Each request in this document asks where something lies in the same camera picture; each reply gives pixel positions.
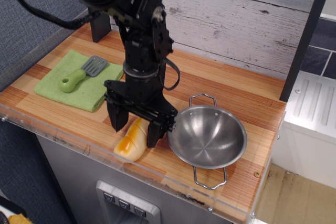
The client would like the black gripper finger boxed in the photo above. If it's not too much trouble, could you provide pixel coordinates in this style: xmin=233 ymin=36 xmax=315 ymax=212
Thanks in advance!
xmin=147 ymin=121 xmax=168 ymax=148
xmin=107 ymin=100 xmax=129 ymax=132

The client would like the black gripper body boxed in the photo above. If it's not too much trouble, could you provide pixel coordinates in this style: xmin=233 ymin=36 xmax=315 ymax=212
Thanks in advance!
xmin=104 ymin=69 xmax=177 ymax=131

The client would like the toy bread loaf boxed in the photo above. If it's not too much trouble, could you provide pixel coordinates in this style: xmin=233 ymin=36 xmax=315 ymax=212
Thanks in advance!
xmin=113 ymin=118 xmax=150 ymax=162

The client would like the steel colander bowl with handles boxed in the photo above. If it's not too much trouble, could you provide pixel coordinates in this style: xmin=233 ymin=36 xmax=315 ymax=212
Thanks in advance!
xmin=167 ymin=99 xmax=248 ymax=190

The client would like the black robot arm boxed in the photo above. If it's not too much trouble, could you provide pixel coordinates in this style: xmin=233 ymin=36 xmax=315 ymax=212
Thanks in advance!
xmin=78 ymin=0 xmax=177 ymax=148

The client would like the green folded cloth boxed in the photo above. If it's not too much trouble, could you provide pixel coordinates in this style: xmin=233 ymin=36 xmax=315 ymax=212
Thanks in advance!
xmin=34 ymin=50 xmax=123 ymax=112

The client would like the silver dispenser button panel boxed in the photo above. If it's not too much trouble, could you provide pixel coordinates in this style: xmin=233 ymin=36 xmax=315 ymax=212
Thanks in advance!
xmin=96 ymin=180 xmax=161 ymax=223

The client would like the yellow object at corner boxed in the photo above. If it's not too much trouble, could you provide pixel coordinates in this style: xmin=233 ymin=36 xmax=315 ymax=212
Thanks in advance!
xmin=8 ymin=214 xmax=33 ymax=224

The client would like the white appliance with ridged top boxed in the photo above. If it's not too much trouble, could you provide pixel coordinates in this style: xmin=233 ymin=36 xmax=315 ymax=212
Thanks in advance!
xmin=271 ymin=71 xmax=335 ymax=188

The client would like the green handled grey spatula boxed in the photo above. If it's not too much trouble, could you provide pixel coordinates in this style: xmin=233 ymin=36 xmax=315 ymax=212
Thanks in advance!
xmin=58 ymin=56 xmax=108 ymax=93

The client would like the dark left shelf post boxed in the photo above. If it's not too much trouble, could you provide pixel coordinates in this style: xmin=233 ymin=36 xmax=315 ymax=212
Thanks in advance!
xmin=90 ymin=13 xmax=111 ymax=43

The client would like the dark shelf post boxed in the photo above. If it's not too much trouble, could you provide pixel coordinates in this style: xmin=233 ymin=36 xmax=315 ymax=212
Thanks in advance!
xmin=279 ymin=0 xmax=326 ymax=102
xmin=90 ymin=13 xmax=111 ymax=43

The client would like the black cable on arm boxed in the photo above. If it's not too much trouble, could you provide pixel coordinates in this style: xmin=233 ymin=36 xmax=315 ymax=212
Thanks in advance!
xmin=0 ymin=0 xmax=102 ymax=30

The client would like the dark right shelf post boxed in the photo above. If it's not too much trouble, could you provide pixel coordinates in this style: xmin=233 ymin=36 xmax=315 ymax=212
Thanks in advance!
xmin=279 ymin=0 xmax=326 ymax=102

